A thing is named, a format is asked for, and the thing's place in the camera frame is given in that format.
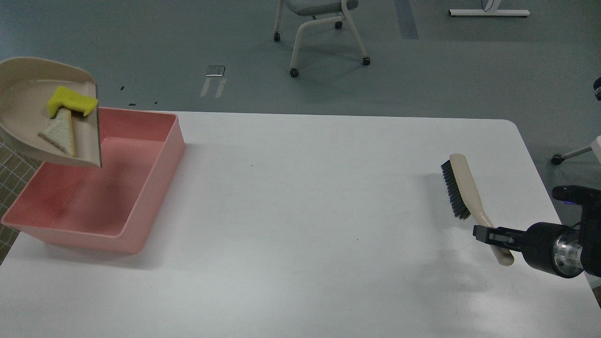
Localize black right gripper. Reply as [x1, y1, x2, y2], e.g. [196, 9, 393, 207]
[473, 223, 584, 279]

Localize beige hand brush black bristles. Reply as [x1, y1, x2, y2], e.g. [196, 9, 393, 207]
[440, 154, 515, 267]

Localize yellow green sponge piece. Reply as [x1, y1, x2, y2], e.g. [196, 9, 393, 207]
[46, 86, 99, 119]

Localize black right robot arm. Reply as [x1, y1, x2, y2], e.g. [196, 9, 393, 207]
[473, 185, 601, 278]

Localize pink plastic bin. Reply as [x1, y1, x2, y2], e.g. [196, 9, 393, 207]
[2, 108, 186, 254]

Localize white chair base right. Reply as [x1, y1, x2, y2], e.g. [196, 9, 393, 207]
[550, 135, 601, 165]

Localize white desk foot bar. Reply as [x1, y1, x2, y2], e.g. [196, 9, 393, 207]
[448, 0, 531, 18]

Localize white office chair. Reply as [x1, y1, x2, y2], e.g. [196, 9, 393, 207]
[273, 0, 371, 78]

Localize beige checkered cloth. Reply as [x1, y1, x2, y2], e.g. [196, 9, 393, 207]
[0, 140, 41, 263]

